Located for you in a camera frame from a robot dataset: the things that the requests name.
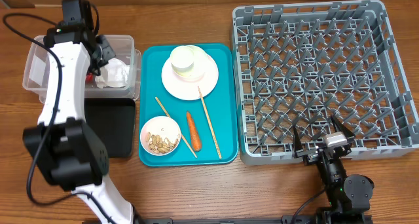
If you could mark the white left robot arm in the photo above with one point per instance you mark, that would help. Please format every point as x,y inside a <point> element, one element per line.
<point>64,148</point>

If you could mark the cream plastic cup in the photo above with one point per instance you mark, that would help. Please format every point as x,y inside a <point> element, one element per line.
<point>182,59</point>

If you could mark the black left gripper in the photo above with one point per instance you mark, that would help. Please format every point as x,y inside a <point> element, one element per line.
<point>108,50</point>

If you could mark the wooden chopstick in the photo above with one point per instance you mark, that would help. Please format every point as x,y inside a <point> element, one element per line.
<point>182,136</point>
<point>210,124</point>

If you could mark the black waste tray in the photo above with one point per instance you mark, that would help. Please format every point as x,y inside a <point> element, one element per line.
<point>113,120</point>

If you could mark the white round plate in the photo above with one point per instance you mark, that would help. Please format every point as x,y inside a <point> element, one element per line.
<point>188,90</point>

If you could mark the clear plastic waste bin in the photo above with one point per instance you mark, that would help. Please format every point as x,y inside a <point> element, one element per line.
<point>36,71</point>

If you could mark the white tissue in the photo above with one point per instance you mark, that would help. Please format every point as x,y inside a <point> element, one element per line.
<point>114,74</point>

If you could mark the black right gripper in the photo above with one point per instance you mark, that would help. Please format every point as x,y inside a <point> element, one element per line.
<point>341,128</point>

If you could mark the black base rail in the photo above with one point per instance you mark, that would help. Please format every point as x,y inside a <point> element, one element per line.
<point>285,219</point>

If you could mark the left wooden chopstick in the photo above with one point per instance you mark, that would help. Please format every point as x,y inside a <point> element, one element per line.
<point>182,136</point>

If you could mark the teal plastic tray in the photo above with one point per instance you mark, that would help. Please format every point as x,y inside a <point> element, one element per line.
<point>220,103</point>

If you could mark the white bowl on plate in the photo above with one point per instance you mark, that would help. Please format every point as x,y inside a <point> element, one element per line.
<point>199,66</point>

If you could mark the orange carrot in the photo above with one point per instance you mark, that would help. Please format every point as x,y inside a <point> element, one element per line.
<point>194,135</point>

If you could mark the red snack wrapper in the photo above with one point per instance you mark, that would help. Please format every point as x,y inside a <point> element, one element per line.
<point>89,77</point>

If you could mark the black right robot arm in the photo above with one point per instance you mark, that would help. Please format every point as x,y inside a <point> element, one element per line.
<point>348,196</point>

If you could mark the right wooden chopstick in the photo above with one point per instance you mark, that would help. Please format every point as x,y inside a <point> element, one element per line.
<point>210,124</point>

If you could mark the grey dishwasher rack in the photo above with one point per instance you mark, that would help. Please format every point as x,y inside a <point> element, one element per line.
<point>296,65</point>

